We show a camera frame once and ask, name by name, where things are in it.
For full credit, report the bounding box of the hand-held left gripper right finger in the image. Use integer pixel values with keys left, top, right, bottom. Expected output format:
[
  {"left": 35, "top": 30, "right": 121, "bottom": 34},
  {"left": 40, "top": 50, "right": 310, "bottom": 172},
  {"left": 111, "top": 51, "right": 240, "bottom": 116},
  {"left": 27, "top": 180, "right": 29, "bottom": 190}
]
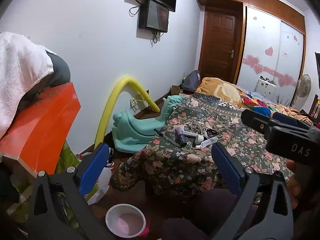
[{"left": 211, "top": 142, "right": 294, "bottom": 240}]

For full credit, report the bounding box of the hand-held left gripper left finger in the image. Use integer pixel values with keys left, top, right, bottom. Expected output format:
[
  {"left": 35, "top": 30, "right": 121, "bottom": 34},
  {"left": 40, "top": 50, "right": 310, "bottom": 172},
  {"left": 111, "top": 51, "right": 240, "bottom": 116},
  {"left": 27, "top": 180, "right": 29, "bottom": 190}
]
[{"left": 27, "top": 142, "right": 113, "bottom": 240}]

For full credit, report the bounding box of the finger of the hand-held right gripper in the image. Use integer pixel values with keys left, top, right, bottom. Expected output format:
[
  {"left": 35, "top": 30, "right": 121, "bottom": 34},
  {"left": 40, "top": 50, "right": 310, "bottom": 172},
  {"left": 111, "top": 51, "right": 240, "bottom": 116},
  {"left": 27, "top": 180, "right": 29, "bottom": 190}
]
[
  {"left": 272, "top": 112, "right": 320, "bottom": 131},
  {"left": 241, "top": 109, "right": 280, "bottom": 137}
]

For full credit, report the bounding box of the white squeezed tube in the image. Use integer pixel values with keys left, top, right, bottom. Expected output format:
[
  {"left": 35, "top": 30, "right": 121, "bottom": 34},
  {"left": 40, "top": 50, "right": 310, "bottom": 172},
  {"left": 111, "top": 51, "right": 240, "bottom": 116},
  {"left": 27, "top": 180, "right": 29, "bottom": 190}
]
[{"left": 200, "top": 136, "right": 218, "bottom": 148}]

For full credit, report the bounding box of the white earphone cable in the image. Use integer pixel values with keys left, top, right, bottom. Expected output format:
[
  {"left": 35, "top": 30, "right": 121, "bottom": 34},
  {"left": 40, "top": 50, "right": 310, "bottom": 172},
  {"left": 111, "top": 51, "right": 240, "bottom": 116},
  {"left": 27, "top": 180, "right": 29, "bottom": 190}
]
[{"left": 186, "top": 121, "right": 208, "bottom": 133}]

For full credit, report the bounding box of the purple bottle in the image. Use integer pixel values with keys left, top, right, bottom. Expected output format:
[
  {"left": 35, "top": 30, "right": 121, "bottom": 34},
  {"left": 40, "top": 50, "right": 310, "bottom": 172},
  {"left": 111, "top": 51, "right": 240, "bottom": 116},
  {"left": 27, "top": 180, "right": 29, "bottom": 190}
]
[{"left": 175, "top": 127, "right": 187, "bottom": 147}]

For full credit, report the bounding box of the white plastic bin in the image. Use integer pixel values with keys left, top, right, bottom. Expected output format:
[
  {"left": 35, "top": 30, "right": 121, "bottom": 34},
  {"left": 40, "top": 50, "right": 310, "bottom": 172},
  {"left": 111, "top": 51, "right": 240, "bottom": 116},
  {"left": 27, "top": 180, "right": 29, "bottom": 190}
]
[{"left": 105, "top": 204, "right": 150, "bottom": 239}]

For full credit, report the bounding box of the black pen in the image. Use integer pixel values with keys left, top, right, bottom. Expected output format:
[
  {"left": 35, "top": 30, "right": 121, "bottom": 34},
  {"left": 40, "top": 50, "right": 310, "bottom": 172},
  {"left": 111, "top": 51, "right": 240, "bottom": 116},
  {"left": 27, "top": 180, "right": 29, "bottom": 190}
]
[{"left": 154, "top": 128, "right": 179, "bottom": 147}]

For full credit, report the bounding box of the person's right hand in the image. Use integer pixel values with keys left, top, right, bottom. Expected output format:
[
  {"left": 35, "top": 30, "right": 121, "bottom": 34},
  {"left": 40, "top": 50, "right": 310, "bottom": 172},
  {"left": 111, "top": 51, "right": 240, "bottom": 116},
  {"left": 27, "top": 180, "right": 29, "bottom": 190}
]
[{"left": 286, "top": 160, "right": 303, "bottom": 210}]

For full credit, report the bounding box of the white plastic bag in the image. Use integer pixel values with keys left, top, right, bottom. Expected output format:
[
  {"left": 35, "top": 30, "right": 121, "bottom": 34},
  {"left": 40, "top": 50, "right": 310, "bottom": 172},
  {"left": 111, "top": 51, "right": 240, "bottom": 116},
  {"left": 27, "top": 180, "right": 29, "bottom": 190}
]
[{"left": 86, "top": 152, "right": 113, "bottom": 205}]

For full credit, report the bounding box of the multicoloured blanket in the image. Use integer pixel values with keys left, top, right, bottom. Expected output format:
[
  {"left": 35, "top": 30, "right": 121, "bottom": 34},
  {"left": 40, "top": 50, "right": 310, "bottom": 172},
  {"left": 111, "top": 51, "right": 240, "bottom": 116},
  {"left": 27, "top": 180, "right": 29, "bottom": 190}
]
[{"left": 241, "top": 92, "right": 275, "bottom": 114}]

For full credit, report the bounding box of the dried plant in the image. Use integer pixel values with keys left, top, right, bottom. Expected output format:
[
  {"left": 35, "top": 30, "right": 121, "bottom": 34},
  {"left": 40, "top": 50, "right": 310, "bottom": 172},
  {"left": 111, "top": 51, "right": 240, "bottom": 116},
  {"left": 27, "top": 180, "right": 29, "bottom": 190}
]
[{"left": 275, "top": 94, "right": 291, "bottom": 106}]

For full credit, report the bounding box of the green patterned bag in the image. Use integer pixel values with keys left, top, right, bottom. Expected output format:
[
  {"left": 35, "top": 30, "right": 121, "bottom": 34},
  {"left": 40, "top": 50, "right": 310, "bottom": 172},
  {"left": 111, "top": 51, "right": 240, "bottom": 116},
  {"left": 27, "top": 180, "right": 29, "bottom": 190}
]
[{"left": 7, "top": 141, "right": 98, "bottom": 224}]

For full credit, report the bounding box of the small white cabinet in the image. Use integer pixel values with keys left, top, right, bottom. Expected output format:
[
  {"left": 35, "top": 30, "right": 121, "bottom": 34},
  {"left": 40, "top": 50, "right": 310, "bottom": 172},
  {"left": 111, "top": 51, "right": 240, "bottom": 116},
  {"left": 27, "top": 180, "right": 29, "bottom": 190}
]
[{"left": 255, "top": 76, "right": 277, "bottom": 96}]

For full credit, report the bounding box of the standing fan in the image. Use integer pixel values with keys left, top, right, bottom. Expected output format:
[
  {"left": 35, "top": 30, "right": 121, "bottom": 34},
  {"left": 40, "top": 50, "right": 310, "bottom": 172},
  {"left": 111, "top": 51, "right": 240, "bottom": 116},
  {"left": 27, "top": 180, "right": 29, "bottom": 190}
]
[{"left": 291, "top": 74, "right": 312, "bottom": 108}]

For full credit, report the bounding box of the teal plastic toy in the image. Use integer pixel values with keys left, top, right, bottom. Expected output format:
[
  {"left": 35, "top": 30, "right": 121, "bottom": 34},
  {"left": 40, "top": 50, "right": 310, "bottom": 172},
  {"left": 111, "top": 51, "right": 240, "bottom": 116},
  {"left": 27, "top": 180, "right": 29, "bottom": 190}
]
[{"left": 112, "top": 95, "right": 185, "bottom": 153}]

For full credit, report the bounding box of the dark floral blanket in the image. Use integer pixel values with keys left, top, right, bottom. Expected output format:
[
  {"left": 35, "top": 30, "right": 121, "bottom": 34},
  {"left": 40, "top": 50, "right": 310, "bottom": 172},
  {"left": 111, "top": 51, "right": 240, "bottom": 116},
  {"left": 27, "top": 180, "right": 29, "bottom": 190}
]
[{"left": 110, "top": 92, "right": 295, "bottom": 200}]

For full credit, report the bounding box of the orange yellow blanket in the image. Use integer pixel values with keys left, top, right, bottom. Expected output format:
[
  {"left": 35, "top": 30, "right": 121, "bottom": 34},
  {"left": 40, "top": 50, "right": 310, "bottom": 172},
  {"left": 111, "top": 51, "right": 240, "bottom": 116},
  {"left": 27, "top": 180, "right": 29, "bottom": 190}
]
[{"left": 195, "top": 77, "right": 313, "bottom": 125}]

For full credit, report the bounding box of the orange box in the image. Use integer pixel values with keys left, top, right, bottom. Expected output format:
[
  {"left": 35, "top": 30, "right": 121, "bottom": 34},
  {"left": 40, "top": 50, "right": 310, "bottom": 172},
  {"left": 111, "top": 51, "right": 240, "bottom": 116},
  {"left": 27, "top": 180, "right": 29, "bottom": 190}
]
[{"left": 0, "top": 82, "right": 82, "bottom": 178}]

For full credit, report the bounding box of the yellow foam tube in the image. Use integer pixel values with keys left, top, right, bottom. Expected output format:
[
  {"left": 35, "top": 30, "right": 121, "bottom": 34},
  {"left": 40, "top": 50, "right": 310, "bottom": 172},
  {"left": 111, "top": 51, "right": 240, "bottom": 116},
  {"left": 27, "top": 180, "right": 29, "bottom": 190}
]
[{"left": 94, "top": 76, "right": 160, "bottom": 150}]

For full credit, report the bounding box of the grey backpack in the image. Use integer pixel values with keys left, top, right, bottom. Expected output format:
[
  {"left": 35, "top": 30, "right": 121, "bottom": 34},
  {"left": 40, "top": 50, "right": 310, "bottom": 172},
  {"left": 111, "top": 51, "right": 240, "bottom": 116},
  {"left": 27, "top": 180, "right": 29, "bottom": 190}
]
[{"left": 180, "top": 70, "right": 202, "bottom": 93}]

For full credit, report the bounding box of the white wardrobe with heart stickers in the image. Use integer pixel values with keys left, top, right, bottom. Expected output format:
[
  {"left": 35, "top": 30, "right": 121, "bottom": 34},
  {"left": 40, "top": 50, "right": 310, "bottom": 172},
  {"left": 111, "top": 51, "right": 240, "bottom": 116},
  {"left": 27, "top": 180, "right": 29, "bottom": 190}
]
[{"left": 236, "top": 5, "right": 305, "bottom": 105}]

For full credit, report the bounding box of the small cardboard box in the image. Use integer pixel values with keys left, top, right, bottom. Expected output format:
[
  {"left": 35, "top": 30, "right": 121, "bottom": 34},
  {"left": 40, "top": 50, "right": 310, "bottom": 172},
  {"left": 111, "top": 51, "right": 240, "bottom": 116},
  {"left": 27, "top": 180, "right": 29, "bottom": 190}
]
[{"left": 171, "top": 85, "right": 185, "bottom": 96}]

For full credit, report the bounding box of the brown wooden door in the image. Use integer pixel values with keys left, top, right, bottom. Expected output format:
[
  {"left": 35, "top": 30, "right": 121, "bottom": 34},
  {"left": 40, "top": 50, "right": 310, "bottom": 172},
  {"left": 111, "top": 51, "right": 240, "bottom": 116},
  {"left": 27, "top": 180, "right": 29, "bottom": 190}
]
[{"left": 201, "top": 6, "right": 244, "bottom": 80}]

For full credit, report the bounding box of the white towel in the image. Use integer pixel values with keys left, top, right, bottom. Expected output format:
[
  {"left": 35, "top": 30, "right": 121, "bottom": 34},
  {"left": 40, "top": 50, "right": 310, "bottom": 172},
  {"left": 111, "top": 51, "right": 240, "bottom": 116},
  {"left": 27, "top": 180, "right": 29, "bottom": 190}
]
[{"left": 0, "top": 32, "right": 54, "bottom": 139}]

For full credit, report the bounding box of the white wall socket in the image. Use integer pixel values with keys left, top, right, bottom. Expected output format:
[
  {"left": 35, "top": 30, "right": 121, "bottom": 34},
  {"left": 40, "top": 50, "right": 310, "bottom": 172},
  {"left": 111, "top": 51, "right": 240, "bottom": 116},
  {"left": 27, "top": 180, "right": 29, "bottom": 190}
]
[{"left": 130, "top": 94, "right": 150, "bottom": 110}]

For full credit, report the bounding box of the black hanging cable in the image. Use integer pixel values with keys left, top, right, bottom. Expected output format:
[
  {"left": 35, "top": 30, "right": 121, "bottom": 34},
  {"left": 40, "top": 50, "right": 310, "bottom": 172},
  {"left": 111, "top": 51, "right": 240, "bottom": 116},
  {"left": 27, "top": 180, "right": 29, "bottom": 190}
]
[{"left": 151, "top": 29, "right": 162, "bottom": 47}]

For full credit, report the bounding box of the small black wall monitor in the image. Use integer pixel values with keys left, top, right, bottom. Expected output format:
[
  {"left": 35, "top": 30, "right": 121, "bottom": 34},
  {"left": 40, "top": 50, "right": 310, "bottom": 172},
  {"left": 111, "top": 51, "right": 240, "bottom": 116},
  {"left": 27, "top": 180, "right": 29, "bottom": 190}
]
[{"left": 139, "top": 0, "right": 169, "bottom": 33}]

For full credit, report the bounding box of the black looped cable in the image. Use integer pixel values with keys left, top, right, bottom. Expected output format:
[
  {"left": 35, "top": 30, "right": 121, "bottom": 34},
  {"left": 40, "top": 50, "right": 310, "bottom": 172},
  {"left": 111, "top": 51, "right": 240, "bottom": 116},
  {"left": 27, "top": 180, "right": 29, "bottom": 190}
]
[{"left": 129, "top": 4, "right": 141, "bottom": 17}]

